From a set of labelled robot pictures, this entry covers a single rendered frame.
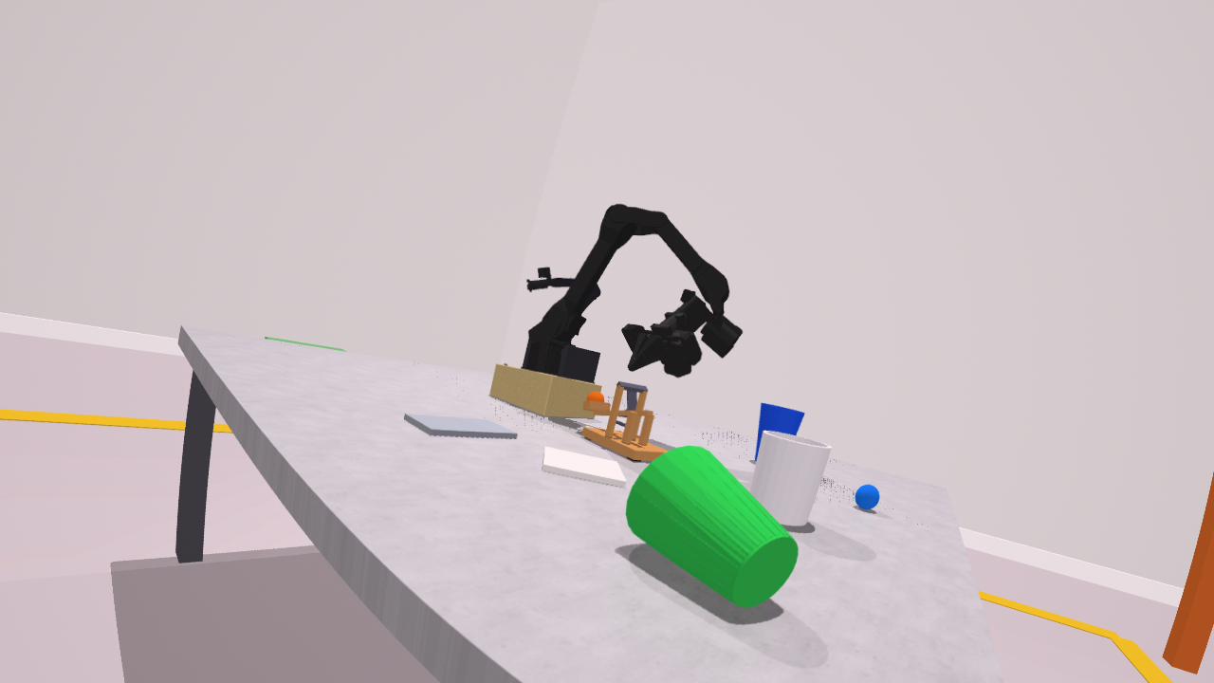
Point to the blue ball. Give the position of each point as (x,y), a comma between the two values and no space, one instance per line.
(867,497)

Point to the white cup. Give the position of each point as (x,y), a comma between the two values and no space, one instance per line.
(787,476)

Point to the green plastic cup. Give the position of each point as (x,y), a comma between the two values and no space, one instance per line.
(691,509)

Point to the blue cup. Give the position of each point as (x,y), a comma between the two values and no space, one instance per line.
(779,419)

